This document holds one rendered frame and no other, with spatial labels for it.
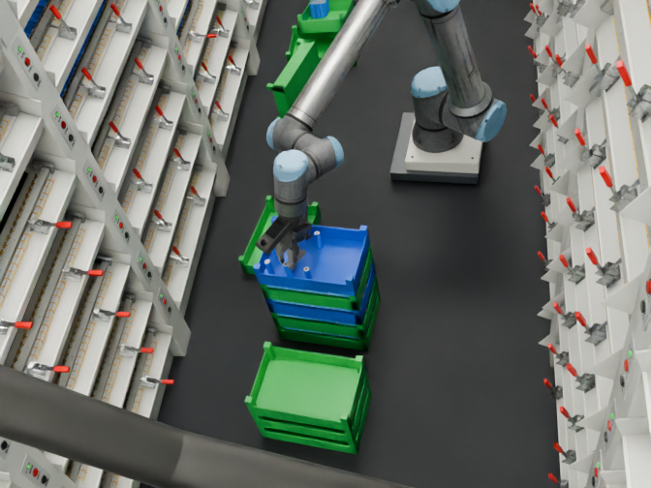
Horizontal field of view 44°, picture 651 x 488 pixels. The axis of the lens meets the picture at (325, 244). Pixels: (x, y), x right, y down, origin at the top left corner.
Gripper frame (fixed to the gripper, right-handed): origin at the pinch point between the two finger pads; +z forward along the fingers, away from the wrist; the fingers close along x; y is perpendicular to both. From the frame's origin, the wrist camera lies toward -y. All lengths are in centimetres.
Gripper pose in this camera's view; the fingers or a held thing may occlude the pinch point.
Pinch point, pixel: (285, 264)
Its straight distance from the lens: 233.8
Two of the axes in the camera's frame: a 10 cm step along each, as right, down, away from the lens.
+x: -7.0, -4.9, 5.2
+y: 7.1, -4.5, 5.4
